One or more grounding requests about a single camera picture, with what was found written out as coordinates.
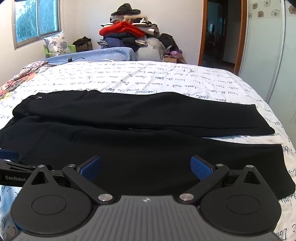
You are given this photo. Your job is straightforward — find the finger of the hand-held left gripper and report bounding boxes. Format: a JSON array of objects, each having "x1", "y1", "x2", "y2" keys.
[{"x1": 0, "y1": 149, "x2": 38, "y2": 172}]

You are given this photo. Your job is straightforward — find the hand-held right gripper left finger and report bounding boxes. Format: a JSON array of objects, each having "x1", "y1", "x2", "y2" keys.
[{"x1": 23, "y1": 156, "x2": 114, "y2": 204}]

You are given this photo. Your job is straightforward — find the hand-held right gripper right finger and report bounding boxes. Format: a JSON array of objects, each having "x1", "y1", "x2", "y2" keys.
[{"x1": 179, "y1": 156, "x2": 269, "y2": 204}]

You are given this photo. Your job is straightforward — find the black pants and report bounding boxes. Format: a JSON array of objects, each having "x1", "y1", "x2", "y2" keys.
[{"x1": 0, "y1": 90, "x2": 296, "y2": 200}]

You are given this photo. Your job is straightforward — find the floral quilt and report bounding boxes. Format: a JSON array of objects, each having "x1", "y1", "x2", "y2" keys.
[{"x1": 0, "y1": 61, "x2": 56, "y2": 100}]

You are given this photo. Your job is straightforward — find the bed with script-print sheet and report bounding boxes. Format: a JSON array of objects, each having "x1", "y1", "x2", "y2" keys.
[{"x1": 0, "y1": 60, "x2": 296, "y2": 241}]

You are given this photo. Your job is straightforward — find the cardboard box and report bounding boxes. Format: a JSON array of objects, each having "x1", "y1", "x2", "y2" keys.
[{"x1": 163, "y1": 56, "x2": 186, "y2": 64}]

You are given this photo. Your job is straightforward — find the floral pillow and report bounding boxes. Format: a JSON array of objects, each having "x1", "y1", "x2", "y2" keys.
[{"x1": 43, "y1": 31, "x2": 71, "y2": 57}]

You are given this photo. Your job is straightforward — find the green plastic seat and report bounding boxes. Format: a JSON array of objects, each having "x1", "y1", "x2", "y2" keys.
[{"x1": 45, "y1": 44, "x2": 77, "y2": 57}]

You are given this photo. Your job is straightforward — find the grey storage bundle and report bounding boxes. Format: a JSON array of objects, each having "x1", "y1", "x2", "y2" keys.
[{"x1": 135, "y1": 38, "x2": 167, "y2": 62}]

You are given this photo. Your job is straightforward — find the white wardrobe with flower stickers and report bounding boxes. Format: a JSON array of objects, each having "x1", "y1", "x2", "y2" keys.
[{"x1": 238, "y1": 0, "x2": 296, "y2": 105}]

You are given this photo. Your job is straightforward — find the black handbag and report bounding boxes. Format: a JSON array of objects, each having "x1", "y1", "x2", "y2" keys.
[{"x1": 73, "y1": 36, "x2": 93, "y2": 52}]

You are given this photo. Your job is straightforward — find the black backpack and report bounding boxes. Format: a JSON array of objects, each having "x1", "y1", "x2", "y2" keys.
[{"x1": 159, "y1": 33, "x2": 179, "y2": 52}]

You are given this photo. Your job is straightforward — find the pile of clothes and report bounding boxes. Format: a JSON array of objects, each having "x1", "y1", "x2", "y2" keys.
[{"x1": 97, "y1": 3, "x2": 160, "y2": 52}]

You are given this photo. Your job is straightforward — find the window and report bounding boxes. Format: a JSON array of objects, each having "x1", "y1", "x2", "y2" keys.
[{"x1": 13, "y1": 0, "x2": 64, "y2": 50}]

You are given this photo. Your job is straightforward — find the black charger with cable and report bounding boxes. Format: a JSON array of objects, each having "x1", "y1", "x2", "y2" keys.
[{"x1": 50, "y1": 57, "x2": 90, "y2": 64}]

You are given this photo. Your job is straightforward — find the wooden door frame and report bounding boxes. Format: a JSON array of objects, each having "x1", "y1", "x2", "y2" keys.
[{"x1": 198, "y1": 0, "x2": 249, "y2": 76}]

